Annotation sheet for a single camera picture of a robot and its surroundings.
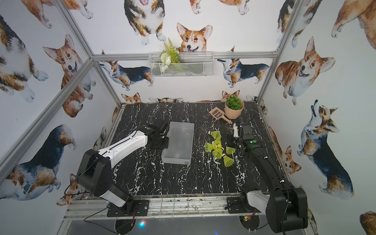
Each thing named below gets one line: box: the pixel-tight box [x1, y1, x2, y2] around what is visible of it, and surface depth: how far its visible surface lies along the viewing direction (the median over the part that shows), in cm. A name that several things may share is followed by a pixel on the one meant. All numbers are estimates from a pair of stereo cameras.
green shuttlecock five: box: [222, 153, 235, 167], surface depth 90 cm
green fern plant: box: [159, 37, 182, 73], surface depth 84 cm
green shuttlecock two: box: [204, 141, 222, 153], surface depth 96 cm
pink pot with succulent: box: [224, 94, 245, 119], surface depth 106 cm
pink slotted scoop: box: [209, 106, 233, 125], surface depth 116 cm
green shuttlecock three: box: [225, 145, 236, 157], surface depth 95 cm
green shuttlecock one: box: [208, 130, 222, 143], surface depth 102 cm
